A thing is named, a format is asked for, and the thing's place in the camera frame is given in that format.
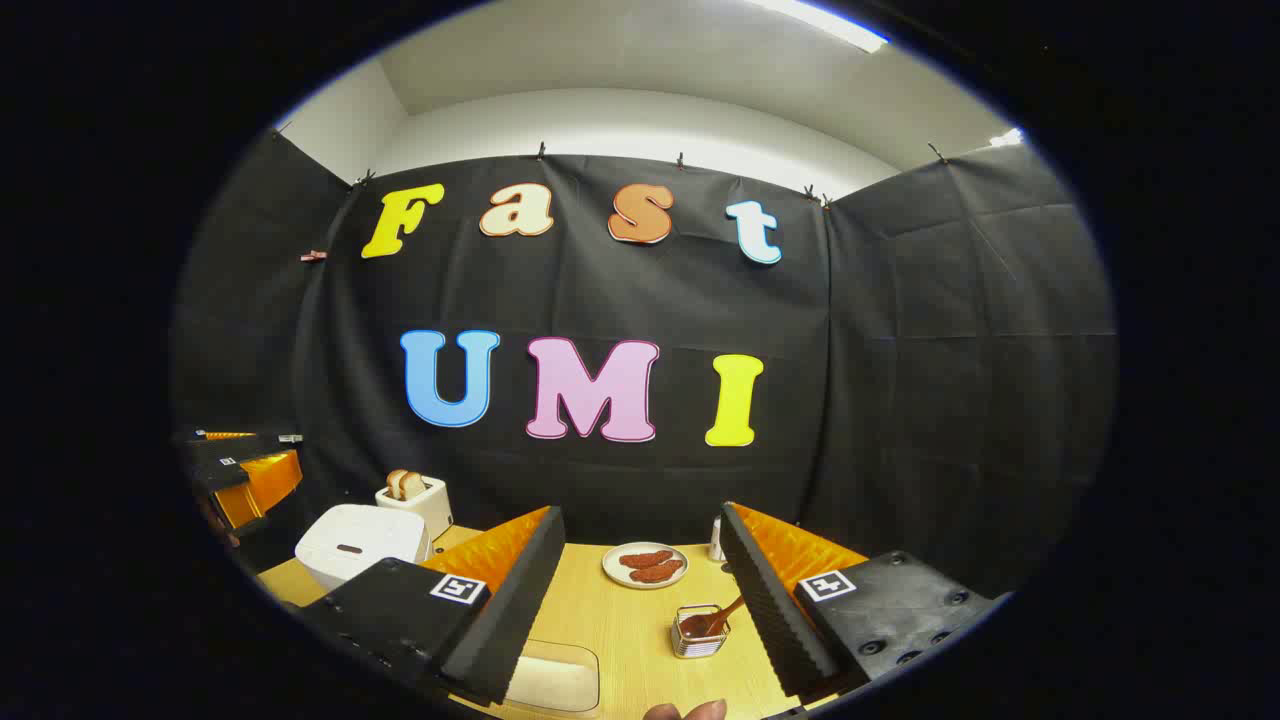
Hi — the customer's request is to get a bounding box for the white rice cooker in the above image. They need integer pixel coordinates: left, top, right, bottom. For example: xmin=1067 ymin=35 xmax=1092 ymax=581
xmin=295 ymin=504 xmax=434 ymax=591

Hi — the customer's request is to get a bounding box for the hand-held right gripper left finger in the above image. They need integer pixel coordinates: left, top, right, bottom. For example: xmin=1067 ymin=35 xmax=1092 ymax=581
xmin=300 ymin=505 xmax=567 ymax=708

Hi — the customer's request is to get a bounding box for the metal wire chopstick holder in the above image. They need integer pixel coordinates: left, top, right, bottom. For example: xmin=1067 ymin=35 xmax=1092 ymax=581
xmin=671 ymin=603 xmax=732 ymax=659

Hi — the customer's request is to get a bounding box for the brown wooden spoon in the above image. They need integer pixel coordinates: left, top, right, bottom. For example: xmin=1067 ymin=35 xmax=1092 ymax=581
xmin=680 ymin=596 xmax=747 ymax=639

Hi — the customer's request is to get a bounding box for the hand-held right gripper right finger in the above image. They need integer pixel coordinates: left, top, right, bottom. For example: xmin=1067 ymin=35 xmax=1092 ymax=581
xmin=720 ymin=502 xmax=1002 ymax=702

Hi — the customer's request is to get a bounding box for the white toaster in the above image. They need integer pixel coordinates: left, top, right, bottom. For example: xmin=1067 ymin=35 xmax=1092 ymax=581
xmin=376 ymin=478 xmax=455 ymax=542

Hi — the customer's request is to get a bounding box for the white round plate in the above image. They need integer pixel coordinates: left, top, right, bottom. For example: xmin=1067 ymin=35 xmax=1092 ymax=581
xmin=602 ymin=541 xmax=690 ymax=590

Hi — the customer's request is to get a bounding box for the black backdrop cloth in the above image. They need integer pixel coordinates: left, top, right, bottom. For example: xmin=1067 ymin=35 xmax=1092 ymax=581
xmin=170 ymin=130 xmax=1118 ymax=601

